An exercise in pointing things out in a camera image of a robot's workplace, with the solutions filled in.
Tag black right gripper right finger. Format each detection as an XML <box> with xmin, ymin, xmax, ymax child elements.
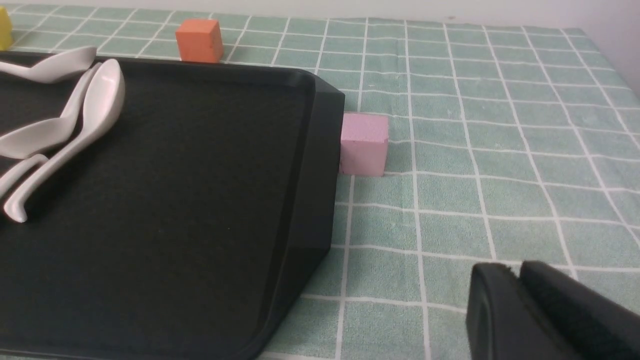
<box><xmin>519</xmin><ymin>260</ymin><xmax>640</xmax><ymax>360</ymax></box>

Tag green checked tablecloth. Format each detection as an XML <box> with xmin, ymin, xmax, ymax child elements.
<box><xmin>1</xmin><ymin>0</ymin><xmax>640</xmax><ymax>360</ymax></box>

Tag orange foam cube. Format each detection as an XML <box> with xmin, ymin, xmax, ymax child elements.
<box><xmin>174</xmin><ymin>18</ymin><xmax>224</xmax><ymax>64</ymax></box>

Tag black plastic tray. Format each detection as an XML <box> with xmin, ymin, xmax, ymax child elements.
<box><xmin>0</xmin><ymin>57</ymin><xmax>346</xmax><ymax>360</ymax></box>

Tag white spoon middle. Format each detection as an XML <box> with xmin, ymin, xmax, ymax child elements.
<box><xmin>0</xmin><ymin>63</ymin><xmax>102</xmax><ymax>159</ymax></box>

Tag white spoon front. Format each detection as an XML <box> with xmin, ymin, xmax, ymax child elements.
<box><xmin>0</xmin><ymin>153</ymin><xmax>49</xmax><ymax>198</ymax></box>

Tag pink foam cube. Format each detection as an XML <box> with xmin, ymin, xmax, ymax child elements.
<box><xmin>339</xmin><ymin>112</ymin><xmax>389</xmax><ymax>177</ymax></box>

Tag yellow foam cube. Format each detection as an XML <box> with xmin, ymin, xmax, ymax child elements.
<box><xmin>0</xmin><ymin>6</ymin><xmax>14</xmax><ymax>51</ymax></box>

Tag white spoon right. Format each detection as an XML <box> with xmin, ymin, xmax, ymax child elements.
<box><xmin>3</xmin><ymin>58</ymin><xmax>126</xmax><ymax>223</ymax></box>

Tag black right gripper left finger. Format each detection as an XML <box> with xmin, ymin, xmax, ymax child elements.
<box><xmin>465</xmin><ymin>263</ymin><xmax>581</xmax><ymax>360</ymax></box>

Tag white spoon at tray back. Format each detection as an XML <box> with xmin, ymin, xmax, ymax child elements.
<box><xmin>0</xmin><ymin>46</ymin><xmax>98</xmax><ymax>84</ymax></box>

